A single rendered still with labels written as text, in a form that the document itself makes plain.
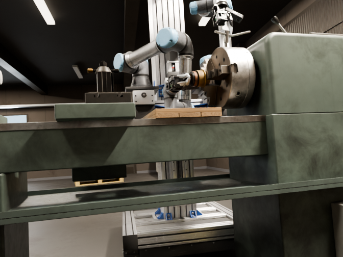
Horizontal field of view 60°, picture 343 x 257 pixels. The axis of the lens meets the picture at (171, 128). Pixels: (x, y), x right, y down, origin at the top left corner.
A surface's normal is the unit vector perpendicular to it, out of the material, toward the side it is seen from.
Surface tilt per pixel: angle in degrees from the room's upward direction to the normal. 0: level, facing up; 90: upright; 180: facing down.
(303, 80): 90
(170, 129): 90
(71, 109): 90
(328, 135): 90
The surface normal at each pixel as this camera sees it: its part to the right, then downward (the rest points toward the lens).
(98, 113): 0.26, -0.08
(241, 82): 0.27, 0.28
